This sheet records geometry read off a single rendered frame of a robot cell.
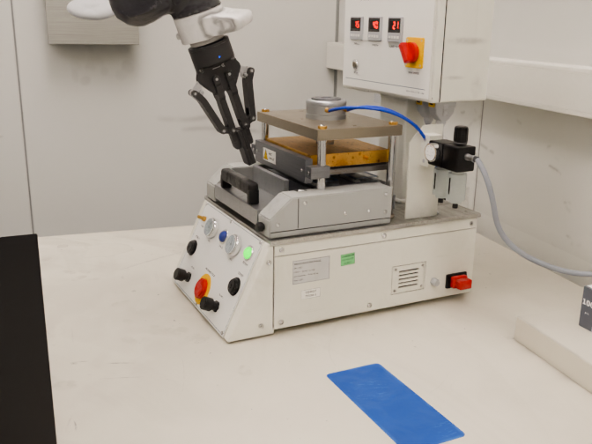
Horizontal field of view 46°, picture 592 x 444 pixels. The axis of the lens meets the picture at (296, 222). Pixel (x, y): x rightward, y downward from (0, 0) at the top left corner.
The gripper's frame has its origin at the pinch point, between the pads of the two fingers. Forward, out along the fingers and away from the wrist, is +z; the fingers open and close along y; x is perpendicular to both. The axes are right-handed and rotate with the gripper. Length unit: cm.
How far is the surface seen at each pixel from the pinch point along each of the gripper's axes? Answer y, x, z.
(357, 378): 6.0, 36.5, 31.0
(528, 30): -78, -9, 5
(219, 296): 16.4, 7.9, 21.9
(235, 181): 4.1, 0.8, 5.3
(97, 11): -6, -128, -23
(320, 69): -80, -131, 25
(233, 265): 12.0, 7.9, 17.4
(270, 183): -2.2, 1.4, 8.6
